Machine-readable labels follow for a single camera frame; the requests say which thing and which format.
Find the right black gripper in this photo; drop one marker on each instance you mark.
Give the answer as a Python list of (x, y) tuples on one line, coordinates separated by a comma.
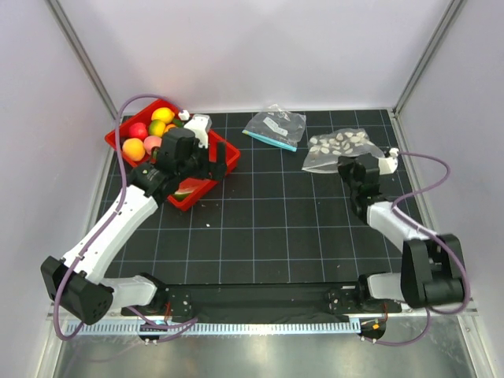
[(344, 164)]

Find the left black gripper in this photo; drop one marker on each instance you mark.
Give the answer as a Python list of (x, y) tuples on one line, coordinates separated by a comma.
[(205, 172)]

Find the white-spotted clear zip bag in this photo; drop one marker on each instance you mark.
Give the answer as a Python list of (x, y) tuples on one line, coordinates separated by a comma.
[(325, 150)]

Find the green orange toy mango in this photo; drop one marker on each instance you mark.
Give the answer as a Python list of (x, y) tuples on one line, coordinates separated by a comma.
[(169, 127)]

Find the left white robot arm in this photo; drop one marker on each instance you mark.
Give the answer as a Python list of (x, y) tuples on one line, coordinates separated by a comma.
[(77, 283)]

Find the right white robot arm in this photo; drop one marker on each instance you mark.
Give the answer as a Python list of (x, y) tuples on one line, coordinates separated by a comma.
[(432, 274)]

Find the blue-zipper clear zip bag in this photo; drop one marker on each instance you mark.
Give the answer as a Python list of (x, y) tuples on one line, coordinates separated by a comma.
[(277, 127)]

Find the red plastic tray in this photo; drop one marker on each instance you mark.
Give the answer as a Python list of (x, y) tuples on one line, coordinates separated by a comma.
[(143, 176)]

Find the toy watermelon slice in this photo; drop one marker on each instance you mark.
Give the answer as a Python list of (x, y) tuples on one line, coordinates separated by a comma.
[(189, 188)]

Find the pink toy peach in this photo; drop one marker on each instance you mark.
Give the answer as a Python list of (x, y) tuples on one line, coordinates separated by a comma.
[(151, 142)]

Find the small yellow-green toy fruit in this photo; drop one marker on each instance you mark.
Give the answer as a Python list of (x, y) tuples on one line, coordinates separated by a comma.
[(156, 128)]

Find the yellow toy lemon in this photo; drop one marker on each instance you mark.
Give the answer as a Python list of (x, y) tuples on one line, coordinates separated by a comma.
[(163, 114)]

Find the orange toy fruit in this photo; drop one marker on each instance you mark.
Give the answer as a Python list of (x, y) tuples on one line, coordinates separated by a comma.
[(133, 149)]

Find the red toy apple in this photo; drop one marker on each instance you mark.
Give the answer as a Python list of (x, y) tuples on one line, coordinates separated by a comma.
[(138, 130)]

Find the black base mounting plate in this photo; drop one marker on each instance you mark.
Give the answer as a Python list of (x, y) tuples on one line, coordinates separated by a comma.
[(266, 303)]

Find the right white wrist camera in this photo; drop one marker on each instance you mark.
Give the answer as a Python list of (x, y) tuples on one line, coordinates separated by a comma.
[(389, 163)]

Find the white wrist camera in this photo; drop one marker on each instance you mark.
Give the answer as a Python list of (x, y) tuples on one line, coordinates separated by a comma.
[(389, 163), (199, 124)]

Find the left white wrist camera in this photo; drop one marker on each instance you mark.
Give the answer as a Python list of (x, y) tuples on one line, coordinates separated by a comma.
[(199, 124)]

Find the slotted cable duct strip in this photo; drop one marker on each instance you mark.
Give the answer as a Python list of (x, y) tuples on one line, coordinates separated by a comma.
[(138, 327)]

